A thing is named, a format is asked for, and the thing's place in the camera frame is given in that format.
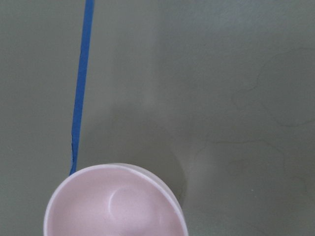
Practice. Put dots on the pink bowl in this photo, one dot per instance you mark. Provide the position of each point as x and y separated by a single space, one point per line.
114 200

